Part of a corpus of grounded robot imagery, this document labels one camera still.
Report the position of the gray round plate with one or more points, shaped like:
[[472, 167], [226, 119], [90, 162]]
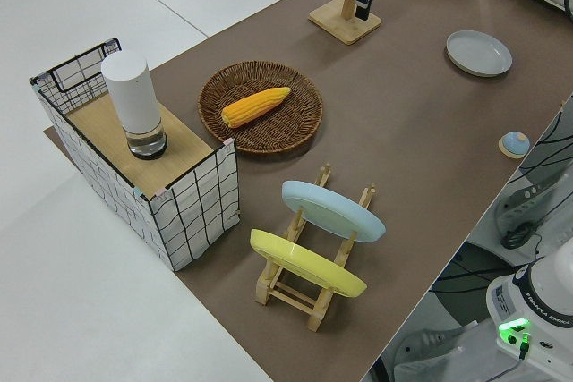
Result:
[[479, 53]]

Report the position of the yellow corn cob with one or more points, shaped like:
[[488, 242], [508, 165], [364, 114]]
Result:
[[255, 107]]

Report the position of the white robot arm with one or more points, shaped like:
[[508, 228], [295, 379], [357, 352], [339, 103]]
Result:
[[537, 297]]

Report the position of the gray stand leg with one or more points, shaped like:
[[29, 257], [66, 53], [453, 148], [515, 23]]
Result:
[[425, 344], [524, 203]]

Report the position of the light blue plate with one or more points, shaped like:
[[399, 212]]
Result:
[[331, 212]]

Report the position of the brown table cover sheet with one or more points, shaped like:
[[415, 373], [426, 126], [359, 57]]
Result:
[[403, 109]]

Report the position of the wooden plate rack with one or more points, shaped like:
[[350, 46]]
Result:
[[264, 292]]

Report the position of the white cylinder with glass base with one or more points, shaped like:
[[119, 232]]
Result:
[[130, 95]]

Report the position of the brown wicker basket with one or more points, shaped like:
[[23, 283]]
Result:
[[286, 129]]

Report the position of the yellow plate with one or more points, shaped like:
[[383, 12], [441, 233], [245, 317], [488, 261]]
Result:
[[304, 262]]

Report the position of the wooden lid board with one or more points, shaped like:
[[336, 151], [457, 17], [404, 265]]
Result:
[[179, 149]]

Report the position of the blue dome desk bell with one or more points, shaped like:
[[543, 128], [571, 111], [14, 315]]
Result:
[[515, 144]]

